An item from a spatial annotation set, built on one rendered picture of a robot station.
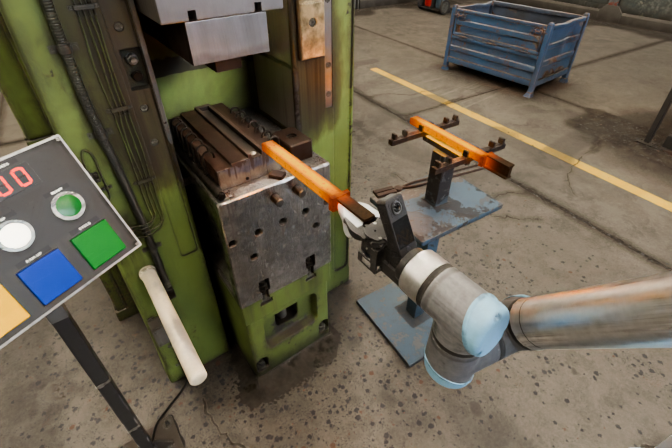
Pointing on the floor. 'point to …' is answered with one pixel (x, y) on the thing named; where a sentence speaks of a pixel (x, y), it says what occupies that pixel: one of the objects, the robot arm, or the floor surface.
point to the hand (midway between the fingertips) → (345, 203)
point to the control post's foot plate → (168, 432)
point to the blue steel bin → (514, 41)
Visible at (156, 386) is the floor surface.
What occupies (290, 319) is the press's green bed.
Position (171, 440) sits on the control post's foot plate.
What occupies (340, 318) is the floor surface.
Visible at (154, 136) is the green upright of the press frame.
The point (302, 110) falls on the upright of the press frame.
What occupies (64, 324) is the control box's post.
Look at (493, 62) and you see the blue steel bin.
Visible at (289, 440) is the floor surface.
